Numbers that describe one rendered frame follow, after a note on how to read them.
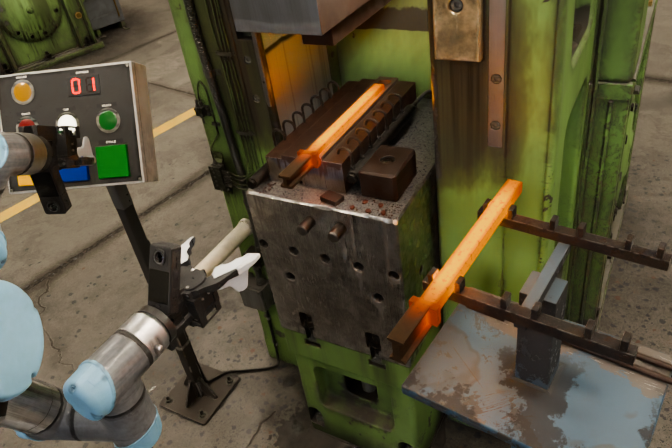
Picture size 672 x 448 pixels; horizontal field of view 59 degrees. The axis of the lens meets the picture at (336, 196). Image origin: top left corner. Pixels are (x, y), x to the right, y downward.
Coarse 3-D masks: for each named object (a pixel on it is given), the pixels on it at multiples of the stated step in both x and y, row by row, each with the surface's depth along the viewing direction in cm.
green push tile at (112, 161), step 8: (120, 144) 135; (96, 152) 135; (104, 152) 135; (112, 152) 135; (120, 152) 135; (104, 160) 135; (112, 160) 135; (120, 160) 135; (128, 160) 135; (104, 168) 136; (112, 168) 135; (120, 168) 135; (128, 168) 135; (104, 176) 136; (112, 176) 135; (120, 176) 135; (128, 176) 135
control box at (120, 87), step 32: (96, 64) 135; (128, 64) 134; (0, 96) 138; (32, 96) 137; (64, 96) 136; (96, 96) 135; (128, 96) 134; (96, 128) 136; (128, 128) 135; (96, 160) 136; (32, 192) 139
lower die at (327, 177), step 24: (336, 96) 155; (360, 96) 149; (384, 96) 149; (408, 96) 151; (312, 120) 146; (360, 120) 140; (384, 120) 140; (288, 144) 137; (336, 144) 131; (312, 168) 129; (336, 168) 126
